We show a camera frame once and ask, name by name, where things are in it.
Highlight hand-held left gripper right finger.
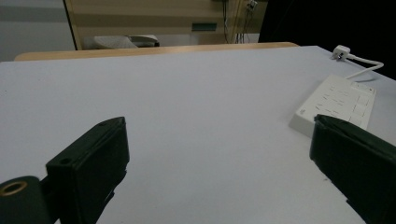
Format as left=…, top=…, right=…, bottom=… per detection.
left=309, top=114, right=396, bottom=224

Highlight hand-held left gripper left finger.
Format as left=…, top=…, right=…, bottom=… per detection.
left=45, top=116, right=131, bottom=224

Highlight white power strip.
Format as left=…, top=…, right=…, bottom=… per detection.
left=288, top=74, right=377, bottom=138

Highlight white power plug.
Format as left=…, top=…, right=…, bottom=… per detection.
left=331, top=44, right=351, bottom=62

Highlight grey office chair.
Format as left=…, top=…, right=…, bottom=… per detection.
left=92, top=34, right=161, bottom=49

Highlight black curtain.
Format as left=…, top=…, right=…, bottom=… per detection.
left=258, top=0, right=396, bottom=80

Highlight white power cable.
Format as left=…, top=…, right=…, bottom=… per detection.
left=344, top=53, right=385, bottom=80

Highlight hanging black cables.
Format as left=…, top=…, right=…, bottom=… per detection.
left=221, top=0, right=259, bottom=45

